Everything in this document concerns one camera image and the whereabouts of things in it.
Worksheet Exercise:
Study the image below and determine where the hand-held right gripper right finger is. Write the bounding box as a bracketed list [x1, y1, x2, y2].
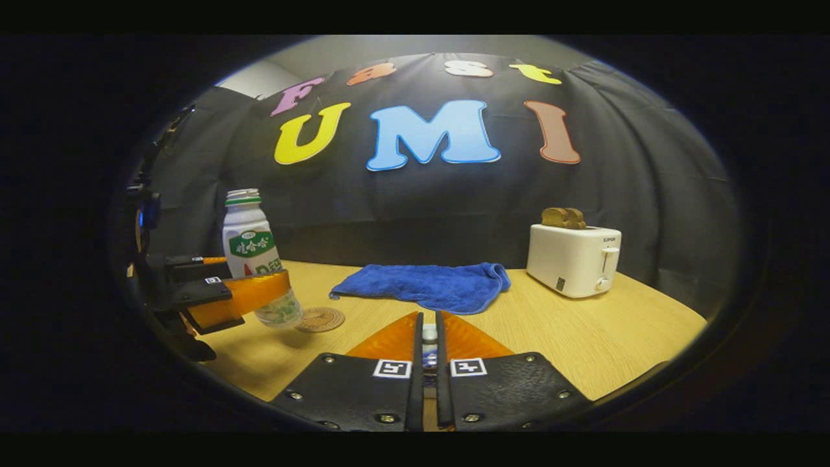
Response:
[436, 310, 592, 432]

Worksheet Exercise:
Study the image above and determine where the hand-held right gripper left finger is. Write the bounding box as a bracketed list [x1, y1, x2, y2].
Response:
[271, 311, 424, 432]

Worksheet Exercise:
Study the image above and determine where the white plastic water bottle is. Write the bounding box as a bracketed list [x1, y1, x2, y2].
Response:
[222, 189, 304, 328]

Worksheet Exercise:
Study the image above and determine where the round wooden coaster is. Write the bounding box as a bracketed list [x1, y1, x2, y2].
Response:
[295, 307, 346, 333]

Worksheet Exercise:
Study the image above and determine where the white teacup lid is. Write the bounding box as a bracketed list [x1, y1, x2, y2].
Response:
[421, 323, 439, 370]

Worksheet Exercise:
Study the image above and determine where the blue towel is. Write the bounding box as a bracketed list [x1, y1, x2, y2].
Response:
[329, 262, 512, 315]

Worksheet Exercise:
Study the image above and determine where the white toaster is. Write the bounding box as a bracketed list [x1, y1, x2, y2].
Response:
[527, 224, 622, 299]

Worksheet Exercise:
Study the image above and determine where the black backdrop cloth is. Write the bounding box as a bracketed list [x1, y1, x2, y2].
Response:
[130, 52, 743, 318]

